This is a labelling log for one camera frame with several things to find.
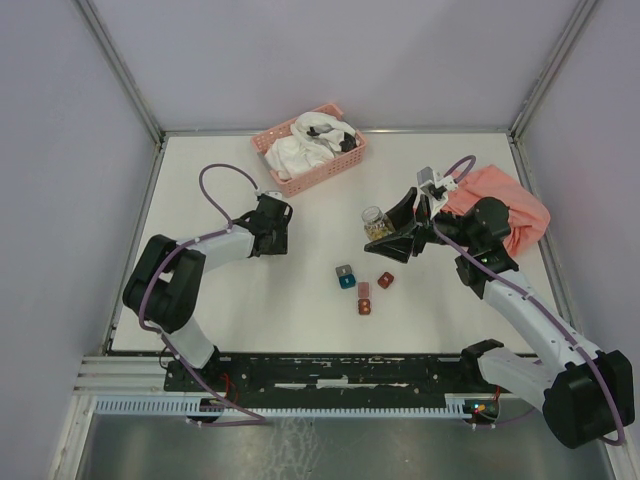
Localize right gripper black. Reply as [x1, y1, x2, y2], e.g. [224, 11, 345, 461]
[365, 186, 477, 263]

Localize glass pill bottle yellow pills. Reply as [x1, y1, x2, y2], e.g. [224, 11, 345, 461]
[361, 206, 395, 242]

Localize grey pill box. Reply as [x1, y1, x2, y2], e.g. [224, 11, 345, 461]
[335, 265, 352, 277]

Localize teal pill box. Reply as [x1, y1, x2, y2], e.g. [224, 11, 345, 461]
[338, 274, 357, 289]

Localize red pill box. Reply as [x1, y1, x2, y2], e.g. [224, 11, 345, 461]
[357, 282, 372, 316]
[377, 272, 395, 289]

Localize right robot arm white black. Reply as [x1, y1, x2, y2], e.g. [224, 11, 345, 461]
[364, 188, 635, 449]

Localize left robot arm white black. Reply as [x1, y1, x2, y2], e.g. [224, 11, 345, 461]
[122, 192, 293, 390]

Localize white cloth in basket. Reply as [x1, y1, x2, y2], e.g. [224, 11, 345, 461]
[265, 112, 362, 181]

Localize pink shirt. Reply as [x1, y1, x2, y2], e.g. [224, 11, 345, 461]
[442, 165, 552, 256]

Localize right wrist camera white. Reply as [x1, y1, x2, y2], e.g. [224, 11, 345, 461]
[417, 167, 458, 218]

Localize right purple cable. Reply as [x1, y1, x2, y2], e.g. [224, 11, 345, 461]
[432, 155, 626, 446]

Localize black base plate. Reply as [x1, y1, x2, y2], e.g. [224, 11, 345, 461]
[164, 352, 506, 409]

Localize white cable duct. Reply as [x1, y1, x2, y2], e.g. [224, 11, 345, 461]
[94, 396, 471, 419]

